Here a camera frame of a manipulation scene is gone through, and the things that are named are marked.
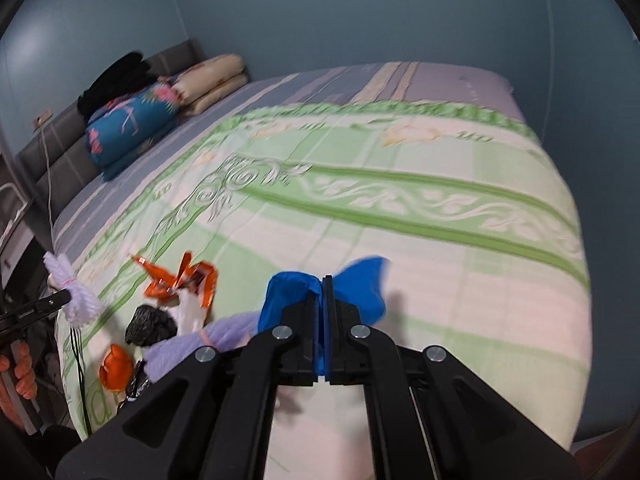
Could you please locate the white foam net bundle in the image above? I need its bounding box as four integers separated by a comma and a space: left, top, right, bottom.
43, 252, 105, 327

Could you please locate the purple foam fruit net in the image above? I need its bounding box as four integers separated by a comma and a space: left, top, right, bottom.
143, 311, 259, 382

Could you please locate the black crumpled plastic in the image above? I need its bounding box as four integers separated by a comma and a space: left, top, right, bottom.
125, 304, 178, 348

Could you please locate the blue plastic bag scrap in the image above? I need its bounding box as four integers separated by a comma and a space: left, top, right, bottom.
257, 256, 392, 334

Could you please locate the grey padded headboard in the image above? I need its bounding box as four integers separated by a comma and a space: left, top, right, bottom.
14, 39, 206, 221

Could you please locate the black cable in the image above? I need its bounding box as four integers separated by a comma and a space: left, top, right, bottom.
68, 326, 94, 438

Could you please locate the beige folded blanket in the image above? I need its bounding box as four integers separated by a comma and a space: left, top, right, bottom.
172, 54, 248, 116

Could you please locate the left hand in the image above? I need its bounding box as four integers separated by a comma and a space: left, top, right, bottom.
0, 340, 37, 431

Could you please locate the orange peel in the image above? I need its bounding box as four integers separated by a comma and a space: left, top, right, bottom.
99, 344, 134, 392

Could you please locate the blue flamingo folded blanket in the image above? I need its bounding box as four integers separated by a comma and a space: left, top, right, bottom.
85, 82, 179, 181

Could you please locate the blue striped bed sheet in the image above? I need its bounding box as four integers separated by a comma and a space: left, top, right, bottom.
54, 62, 525, 261

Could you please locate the orange foil wrapper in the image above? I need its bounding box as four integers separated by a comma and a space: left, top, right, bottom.
130, 252, 218, 310

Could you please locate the green floral quilt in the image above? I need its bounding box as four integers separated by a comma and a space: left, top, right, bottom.
70, 101, 590, 479

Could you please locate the wall power socket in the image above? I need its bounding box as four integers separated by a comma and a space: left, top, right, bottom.
32, 110, 52, 131

